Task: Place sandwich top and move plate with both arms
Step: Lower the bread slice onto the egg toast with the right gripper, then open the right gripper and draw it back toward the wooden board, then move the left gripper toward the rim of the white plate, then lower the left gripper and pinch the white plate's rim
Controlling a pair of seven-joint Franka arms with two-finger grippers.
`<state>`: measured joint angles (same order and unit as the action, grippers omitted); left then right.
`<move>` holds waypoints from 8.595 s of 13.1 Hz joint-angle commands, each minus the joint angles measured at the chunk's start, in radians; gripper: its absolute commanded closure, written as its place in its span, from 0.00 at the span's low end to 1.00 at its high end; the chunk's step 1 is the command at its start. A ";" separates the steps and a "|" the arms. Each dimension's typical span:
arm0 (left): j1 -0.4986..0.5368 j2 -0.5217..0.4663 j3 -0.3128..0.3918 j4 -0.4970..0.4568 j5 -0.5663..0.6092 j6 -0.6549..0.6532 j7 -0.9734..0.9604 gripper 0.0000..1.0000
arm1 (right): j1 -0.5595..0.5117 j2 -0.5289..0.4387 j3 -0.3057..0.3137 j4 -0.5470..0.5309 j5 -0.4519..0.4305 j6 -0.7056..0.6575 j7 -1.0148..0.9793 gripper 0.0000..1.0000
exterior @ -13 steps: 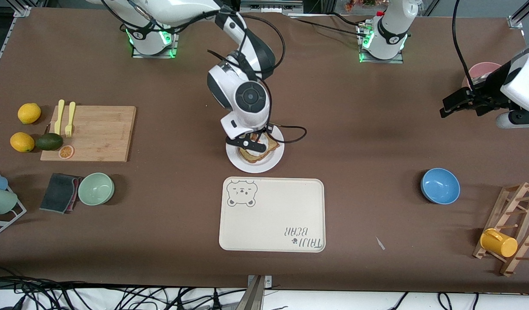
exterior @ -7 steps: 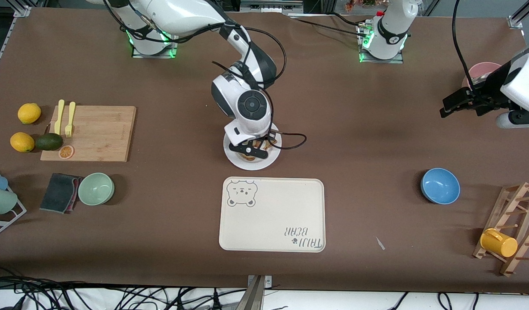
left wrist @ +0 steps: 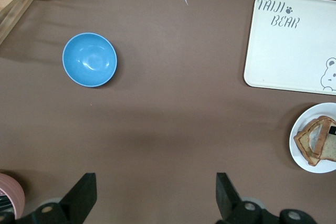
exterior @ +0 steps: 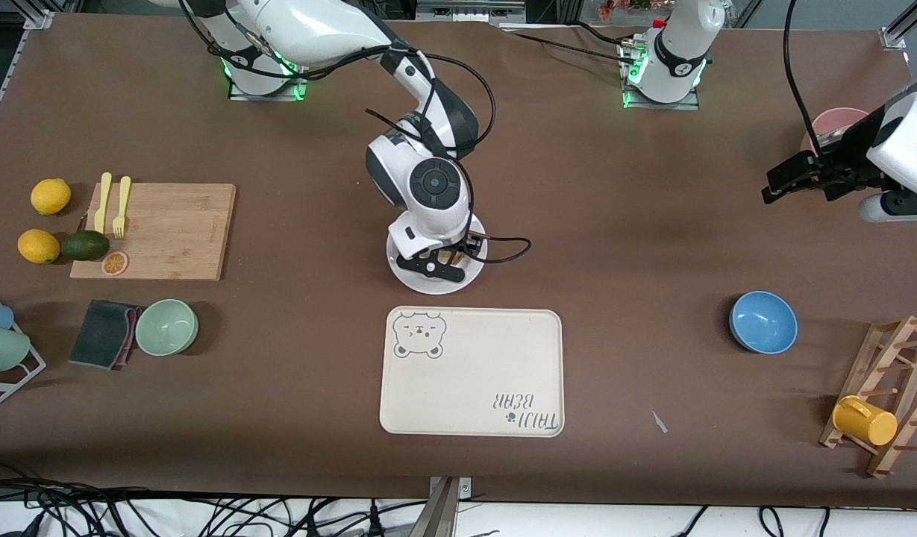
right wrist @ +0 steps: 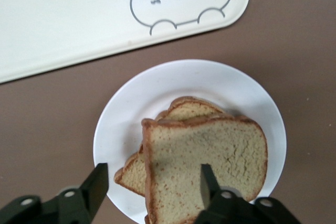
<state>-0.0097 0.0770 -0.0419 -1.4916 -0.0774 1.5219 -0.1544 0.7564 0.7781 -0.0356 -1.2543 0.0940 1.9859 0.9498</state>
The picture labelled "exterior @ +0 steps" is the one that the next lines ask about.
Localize white round plate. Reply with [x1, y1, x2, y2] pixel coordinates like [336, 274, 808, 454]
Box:
[386, 213, 489, 294]

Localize pink bowl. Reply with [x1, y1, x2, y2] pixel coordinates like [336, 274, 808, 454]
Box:
[801, 107, 871, 154]

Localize cream bear print tray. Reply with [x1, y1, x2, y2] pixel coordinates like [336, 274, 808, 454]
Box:
[379, 306, 565, 438]

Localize blue bowl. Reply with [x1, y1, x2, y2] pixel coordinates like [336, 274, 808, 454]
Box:
[729, 291, 798, 355]

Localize wooden cup rack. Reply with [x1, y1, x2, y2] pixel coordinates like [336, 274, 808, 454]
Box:
[819, 315, 917, 480]

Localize yellow mug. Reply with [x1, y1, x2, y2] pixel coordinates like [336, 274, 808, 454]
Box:
[832, 395, 899, 447]

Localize wooden cutting board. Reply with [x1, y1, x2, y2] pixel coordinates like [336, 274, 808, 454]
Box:
[69, 183, 237, 282]

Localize colourful small items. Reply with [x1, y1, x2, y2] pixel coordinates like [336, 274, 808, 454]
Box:
[598, 0, 653, 19]

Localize pale green bowl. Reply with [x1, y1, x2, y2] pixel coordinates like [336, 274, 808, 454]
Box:
[135, 299, 199, 357]

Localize pink folded cloth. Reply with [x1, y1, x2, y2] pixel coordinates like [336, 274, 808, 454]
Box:
[124, 306, 144, 368]

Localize yellow plastic fork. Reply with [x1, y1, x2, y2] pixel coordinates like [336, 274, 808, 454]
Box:
[113, 176, 132, 239]

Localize yellow plastic knife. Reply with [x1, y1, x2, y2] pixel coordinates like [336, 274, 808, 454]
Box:
[94, 172, 113, 235]

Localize dark grey folded cloth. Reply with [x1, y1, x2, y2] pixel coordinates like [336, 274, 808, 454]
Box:
[68, 300, 137, 371]

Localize green avocado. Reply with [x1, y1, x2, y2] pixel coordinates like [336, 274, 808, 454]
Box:
[60, 230, 110, 262]

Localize yellow lemon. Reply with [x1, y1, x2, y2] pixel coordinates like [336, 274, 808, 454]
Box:
[31, 178, 72, 216]
[17, 229, 61, 265]

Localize pale green cup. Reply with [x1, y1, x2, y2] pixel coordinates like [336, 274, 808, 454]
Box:
[0, 326, 31, 371]

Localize aluminium frame profile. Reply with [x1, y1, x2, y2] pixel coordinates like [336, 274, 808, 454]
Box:
[880, 0, 917, 51]

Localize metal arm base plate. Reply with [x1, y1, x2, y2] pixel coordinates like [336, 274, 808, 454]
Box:
[228, 30, 311, 101]
[619, 41, 701, 111]

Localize metal camera stand post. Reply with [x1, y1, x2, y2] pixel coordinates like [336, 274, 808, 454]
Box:
[410, 476, 472, 537]

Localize metal frame structure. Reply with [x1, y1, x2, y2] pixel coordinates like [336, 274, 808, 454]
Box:
[413, 0, 530, 23]

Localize white wire rack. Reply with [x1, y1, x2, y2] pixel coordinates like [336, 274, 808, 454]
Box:
[0, 293, 47, 412]

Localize black floor cable bundle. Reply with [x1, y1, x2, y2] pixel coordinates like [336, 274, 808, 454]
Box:
[0, 459, 429, 537]

